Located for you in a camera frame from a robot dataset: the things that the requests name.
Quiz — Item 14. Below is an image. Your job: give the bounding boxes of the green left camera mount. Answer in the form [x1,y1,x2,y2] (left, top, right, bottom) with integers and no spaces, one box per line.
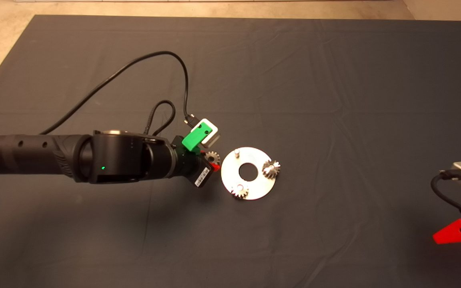
[182,123,211,152]

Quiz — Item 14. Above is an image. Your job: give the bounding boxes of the dark grey table cloth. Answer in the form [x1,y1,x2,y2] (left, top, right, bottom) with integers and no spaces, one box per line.
[0,14,461,288]

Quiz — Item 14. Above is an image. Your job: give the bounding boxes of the smooth black left camera cable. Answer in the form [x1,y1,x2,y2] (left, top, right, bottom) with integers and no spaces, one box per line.
[40,51,197,135]

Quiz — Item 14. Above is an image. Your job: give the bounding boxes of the round metal carrier plate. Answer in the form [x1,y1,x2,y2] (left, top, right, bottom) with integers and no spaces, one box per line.
[220,147,277,200]

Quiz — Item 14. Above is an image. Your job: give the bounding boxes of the smooth black camera cable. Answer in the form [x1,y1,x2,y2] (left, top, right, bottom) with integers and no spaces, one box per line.
[40,51,197,135]
[431,169,461,224]

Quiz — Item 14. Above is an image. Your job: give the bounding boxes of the braided black left arm cable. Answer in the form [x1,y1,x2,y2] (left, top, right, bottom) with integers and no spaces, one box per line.
[144,100,176,136]

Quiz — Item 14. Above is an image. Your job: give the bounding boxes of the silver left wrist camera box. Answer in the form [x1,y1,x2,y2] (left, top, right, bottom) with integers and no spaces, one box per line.
[190,118,219,146]

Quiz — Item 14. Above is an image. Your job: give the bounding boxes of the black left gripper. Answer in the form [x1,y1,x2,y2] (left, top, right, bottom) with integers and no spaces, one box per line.
[168,136,220,188]

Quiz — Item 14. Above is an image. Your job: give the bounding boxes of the smooth black right camera cable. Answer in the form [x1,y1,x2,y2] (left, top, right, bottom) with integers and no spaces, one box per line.
[431,169,461,224]

